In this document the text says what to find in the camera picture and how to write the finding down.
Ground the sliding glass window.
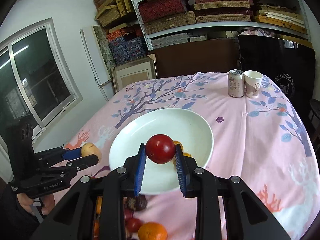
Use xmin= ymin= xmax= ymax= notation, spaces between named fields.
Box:
xmin=0 ymin=17 xmax=83 ymax=155

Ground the white board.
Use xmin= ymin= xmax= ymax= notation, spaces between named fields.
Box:
xmin=80 ymin=26 xmax=113 ymax=87

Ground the pink cloth bundle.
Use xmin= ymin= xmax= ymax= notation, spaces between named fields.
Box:
xmin=240 ymin=27 xmax=278 ymax=37

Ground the woven straw box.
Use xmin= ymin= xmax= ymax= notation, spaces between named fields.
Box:
xmin=143 ymin=11 xmax=197 ymax=35

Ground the pink printed tablecloth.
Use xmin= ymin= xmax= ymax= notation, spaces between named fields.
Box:
xmin=62 ymin=72 xmax=317 ymax=240

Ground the marbled grey panel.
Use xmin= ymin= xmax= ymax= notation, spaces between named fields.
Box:
xmin=92 ymin=25 xmax=117 ymax=68

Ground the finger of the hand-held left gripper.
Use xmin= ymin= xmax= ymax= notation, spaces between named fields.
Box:
xmin=36 ymin=146 xmax=84 ymax=167
xmin=37 ymin=154 xmax=99 ymax=180

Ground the black glass panel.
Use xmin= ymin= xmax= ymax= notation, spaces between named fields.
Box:
xmin=237 ymin=34 xmax=317 ymax=100

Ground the large tangerine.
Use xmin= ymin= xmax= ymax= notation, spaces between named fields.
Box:
xmin=138 ymin=222 xmax=168 ymax=240

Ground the pile of yellow woven boxes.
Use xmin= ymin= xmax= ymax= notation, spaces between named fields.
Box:
xmin=94 ymin=0 xmax=137 ymax=28

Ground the pale beverage can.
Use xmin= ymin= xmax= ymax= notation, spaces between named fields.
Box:
xmin=228 ymin=69 xmax=245 ymax=98

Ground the dark brown round fruit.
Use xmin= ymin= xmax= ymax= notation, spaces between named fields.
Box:
xmin=125 ymin=195 xmax=148 ymax=212

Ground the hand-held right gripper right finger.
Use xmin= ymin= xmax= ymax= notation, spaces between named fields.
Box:
xmin=174 ymin=144 xmax=292 ymax=240

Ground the brown wooden board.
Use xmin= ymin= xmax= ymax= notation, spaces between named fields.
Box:
xmin=147 ymin=39 xmax=239 ymax=79

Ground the person's left forearm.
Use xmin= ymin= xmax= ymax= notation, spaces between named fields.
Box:
xmin=0 ymin=180 xmax=43 ymax=240

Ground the white paper cup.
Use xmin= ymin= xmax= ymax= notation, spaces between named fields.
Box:
xmin=244 ymin=70 xmax=263 ymax=99

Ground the grey patterned box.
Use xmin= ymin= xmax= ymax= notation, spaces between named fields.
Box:
xmin=150 ymin=32 xmax=189 ymax=49

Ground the black chair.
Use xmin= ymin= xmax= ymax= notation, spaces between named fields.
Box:
xmin=309 ymin=99 xmax=320 ymax=143

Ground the stack of yellow wooden boxes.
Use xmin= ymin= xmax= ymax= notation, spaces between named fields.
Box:
xmin=252 ymin=4 xmax=308 ymax=34

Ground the white metal shelf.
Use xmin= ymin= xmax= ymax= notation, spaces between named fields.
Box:
xmin=124 ymin=0 xmax=312 ymax=53

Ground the red patterned box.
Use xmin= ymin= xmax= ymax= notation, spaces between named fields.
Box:
xmin=137 ymin=0 xmax=192 ymax=23

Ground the person's left hand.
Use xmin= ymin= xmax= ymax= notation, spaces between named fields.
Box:
xmin=15 ymin=192 xmax=55 ymax=217

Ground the white plate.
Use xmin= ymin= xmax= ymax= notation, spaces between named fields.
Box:
xmin=109 ymin=108 xmax=214 ymax=196

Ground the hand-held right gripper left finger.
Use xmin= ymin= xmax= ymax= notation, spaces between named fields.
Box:
xmin=30 ymin=144 xmax=148 ymax=240

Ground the stack of blue patterned boxes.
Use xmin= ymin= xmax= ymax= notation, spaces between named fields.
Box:
xmin=107 ymin=29 xmax=147 ymax=66

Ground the wooden picture frame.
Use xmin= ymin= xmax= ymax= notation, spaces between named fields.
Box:
xmin=111 ymin=55 xmax=158 ymax=94

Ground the dark red plum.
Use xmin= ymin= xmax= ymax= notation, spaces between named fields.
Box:
xmin=145 ymin=134 xmax=176 ymax=165

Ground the small yellow pepino melon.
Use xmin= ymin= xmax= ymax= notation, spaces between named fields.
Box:
xmin=81 ymin=142 xmax=102 ymax=162

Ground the stack of flat woven boxes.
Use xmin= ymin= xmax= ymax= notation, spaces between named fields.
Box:
xmin=192 ymin=0 xmax=263 ymax=23

